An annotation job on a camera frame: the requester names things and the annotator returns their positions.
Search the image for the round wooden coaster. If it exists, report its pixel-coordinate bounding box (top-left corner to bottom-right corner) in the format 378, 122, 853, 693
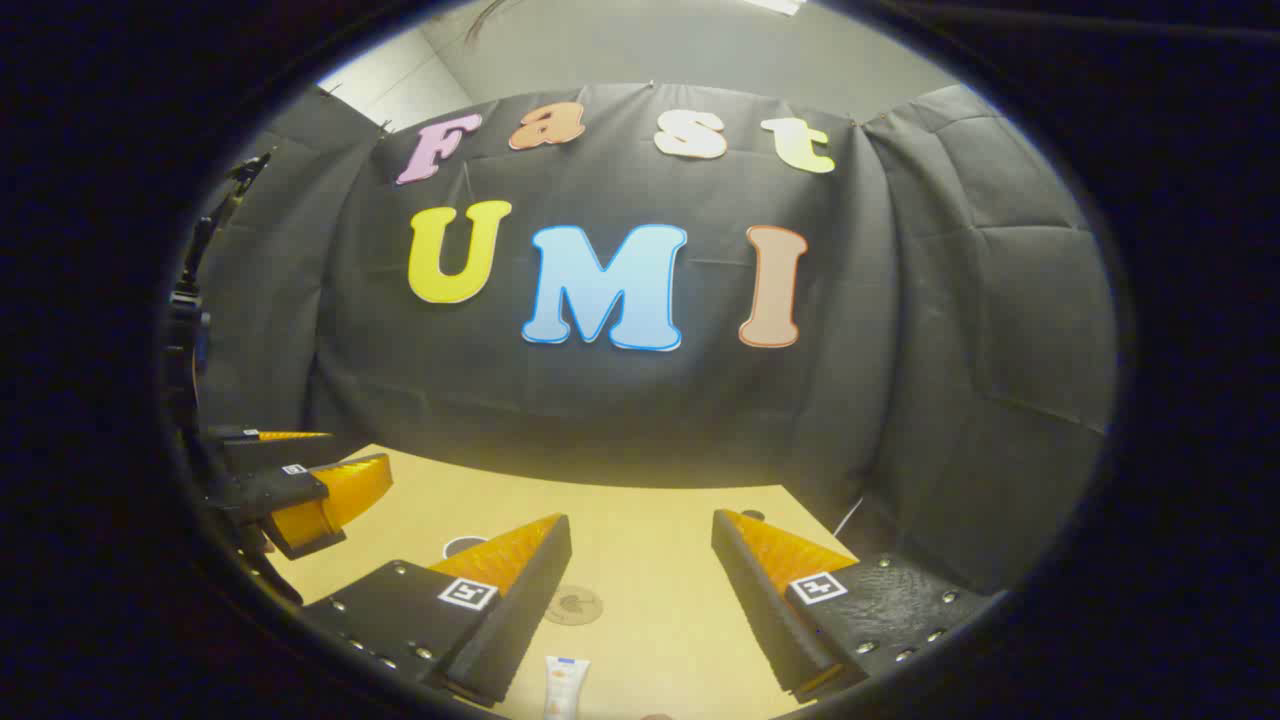
543, 585, 604, 627

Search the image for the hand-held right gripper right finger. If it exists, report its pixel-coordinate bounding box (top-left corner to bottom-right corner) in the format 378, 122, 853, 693
712, 508, 1001, 699

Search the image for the black backdrop cloth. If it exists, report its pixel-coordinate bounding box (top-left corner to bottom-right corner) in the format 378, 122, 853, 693
195, 82, 1119, 596

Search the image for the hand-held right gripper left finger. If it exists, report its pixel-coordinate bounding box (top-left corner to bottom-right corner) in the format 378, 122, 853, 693
300, 514, 573, 706

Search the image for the wooden desktop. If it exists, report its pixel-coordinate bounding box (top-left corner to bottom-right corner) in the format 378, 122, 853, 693
265, 443, 861, 720

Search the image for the white toothpaste tube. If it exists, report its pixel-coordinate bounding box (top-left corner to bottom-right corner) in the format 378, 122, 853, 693
543, 655, 591, 720

